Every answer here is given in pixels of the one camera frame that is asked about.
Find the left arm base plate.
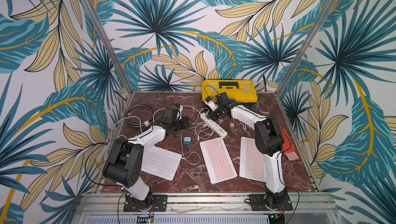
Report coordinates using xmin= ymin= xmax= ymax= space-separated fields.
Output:
xmin=123 ymin=195 xmax=168 ymax=212

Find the teal USB charger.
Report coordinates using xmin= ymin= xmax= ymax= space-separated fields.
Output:
xmin=183 ymin=137 xmax=191 ymax=146

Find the white keyboard cable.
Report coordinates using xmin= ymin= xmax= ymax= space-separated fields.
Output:
xmin=193 ymin=121 xmax=214 ymax=141

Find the middle pink keyboard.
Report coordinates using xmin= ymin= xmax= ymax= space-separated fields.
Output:
xmin=200 ymin=138 xmax=237 ymax=184

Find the white keyboard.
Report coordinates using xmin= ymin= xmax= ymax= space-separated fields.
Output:
xmin=141 ymin=146 xmax=182 ymax=181

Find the white power strip cord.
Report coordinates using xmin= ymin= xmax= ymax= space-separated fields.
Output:
xmin=103 ymin=104 xmax=205 ymax=166

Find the red glove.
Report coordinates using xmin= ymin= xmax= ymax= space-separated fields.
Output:
xmin=280 ymin=127 xmax=301 ymax=161

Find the pink keyboard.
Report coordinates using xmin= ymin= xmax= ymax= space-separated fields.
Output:
xmin=200 ymin=138 xmax=237 ymax=184
xmin=239 ymin=137 xmax=266 ymax=183

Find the right pink keyboard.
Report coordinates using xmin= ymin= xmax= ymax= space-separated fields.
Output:
xmin=239 ymin=137 xmax=266 ymax=183

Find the white power strip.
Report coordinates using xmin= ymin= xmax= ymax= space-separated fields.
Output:
xmin=200 ymin=113 xmax=228 ymax=138

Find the yellow black toolbox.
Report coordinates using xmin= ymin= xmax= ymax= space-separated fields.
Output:
xmin=202 ymin=79 xmax=258 ymax=103

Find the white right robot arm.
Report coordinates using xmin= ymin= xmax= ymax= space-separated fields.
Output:
xmin=203 ymin=92 xmax=288 ymax=210

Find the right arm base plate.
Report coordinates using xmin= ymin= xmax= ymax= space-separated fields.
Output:
xmin=246 ymin=194 xmax=293 ymax=212

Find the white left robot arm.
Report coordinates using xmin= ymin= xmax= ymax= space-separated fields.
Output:
xmin=103 ymin=104 xmax=191 ymax=210

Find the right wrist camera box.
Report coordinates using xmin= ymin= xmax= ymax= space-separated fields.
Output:
xmin=204 ymin=96 xmax=218 ymax=111

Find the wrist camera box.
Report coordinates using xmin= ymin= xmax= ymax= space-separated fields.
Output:
xmin=173 ymin=104 xmax=183 ymax=119
xmin=204 ymin=96 xmax=218 ymax=111

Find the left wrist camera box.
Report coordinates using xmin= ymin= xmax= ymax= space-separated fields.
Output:
xmin=173 ymin=104 xmax=183 ymax=119

